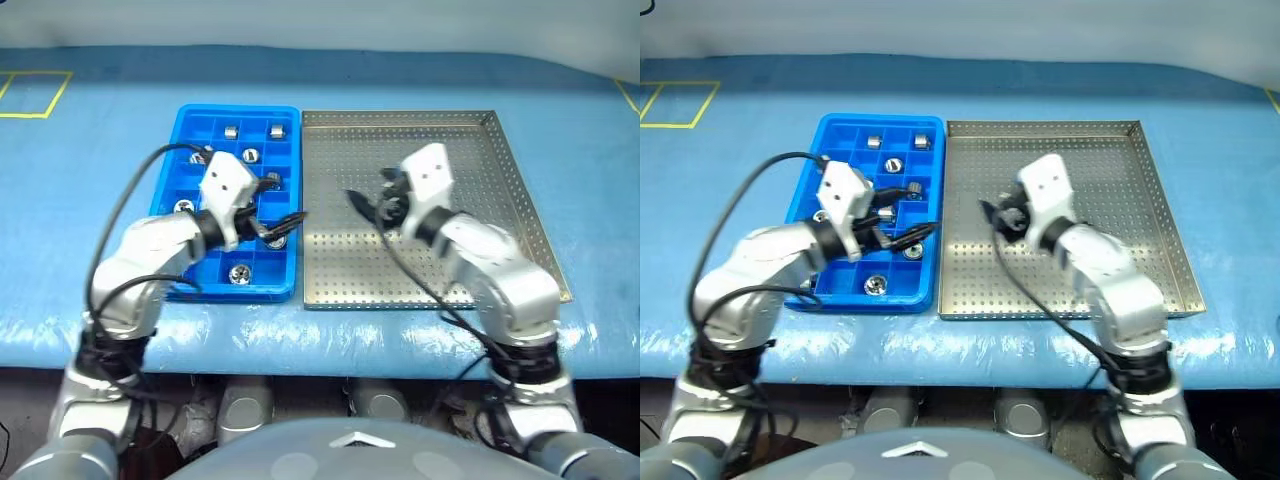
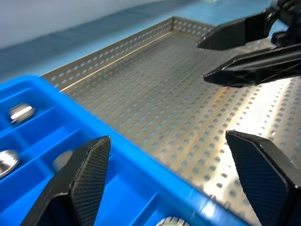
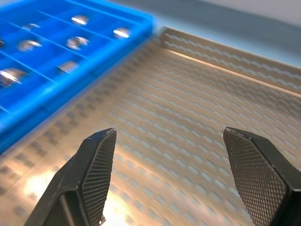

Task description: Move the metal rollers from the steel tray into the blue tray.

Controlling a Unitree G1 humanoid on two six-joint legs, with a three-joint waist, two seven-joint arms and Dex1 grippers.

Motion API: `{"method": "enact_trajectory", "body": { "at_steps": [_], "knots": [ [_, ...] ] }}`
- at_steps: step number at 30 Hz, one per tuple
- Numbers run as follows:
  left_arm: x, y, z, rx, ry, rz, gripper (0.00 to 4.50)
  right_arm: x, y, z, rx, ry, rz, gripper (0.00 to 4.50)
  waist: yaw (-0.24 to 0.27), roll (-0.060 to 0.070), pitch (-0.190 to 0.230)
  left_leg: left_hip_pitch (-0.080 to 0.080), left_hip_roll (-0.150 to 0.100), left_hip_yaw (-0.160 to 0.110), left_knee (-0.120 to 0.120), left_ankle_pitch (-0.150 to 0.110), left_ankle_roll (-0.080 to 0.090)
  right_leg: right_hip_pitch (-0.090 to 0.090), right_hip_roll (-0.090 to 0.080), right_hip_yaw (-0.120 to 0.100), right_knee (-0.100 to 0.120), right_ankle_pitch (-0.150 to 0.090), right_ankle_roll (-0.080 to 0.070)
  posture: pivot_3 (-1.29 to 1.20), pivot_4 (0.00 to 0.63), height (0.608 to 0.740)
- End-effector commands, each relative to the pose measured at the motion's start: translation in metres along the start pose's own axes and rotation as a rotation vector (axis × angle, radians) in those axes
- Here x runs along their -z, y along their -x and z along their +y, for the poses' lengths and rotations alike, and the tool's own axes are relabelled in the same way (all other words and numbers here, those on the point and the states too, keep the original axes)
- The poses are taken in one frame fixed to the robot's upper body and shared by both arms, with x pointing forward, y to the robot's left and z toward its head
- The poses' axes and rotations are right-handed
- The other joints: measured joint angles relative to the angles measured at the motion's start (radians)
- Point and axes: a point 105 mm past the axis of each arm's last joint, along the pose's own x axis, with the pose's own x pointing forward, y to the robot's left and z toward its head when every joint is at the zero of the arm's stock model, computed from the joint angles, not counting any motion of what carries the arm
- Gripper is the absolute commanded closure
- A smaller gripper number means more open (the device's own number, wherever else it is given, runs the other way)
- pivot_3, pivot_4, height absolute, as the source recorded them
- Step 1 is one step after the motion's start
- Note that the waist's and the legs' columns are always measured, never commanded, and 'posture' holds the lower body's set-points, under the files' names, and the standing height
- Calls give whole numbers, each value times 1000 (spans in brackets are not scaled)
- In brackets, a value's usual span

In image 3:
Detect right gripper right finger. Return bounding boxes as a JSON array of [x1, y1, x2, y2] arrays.
[[222, 126, 301, 226]]

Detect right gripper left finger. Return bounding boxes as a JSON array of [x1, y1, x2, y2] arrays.
[[23, 128, 118, 226]]

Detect blue compartment tray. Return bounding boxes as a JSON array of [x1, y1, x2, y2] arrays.
[[0, 0, 157, 155]]

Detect perforated metal tray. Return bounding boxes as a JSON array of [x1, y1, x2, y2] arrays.
[[0, 25, 301, 226]]

